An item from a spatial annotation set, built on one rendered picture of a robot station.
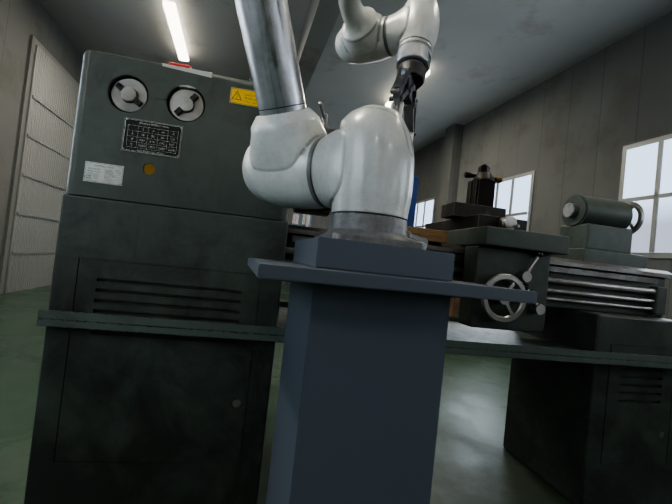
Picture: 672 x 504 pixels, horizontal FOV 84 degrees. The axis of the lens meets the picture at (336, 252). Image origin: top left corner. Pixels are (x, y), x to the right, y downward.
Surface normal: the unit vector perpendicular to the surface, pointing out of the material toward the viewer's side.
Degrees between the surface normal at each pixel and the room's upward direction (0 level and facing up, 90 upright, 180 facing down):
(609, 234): 90
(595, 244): 90
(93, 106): 90
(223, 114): 90
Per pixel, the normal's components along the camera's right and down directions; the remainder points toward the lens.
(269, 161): -0.49, 0.37
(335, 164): -0.55, -0.07
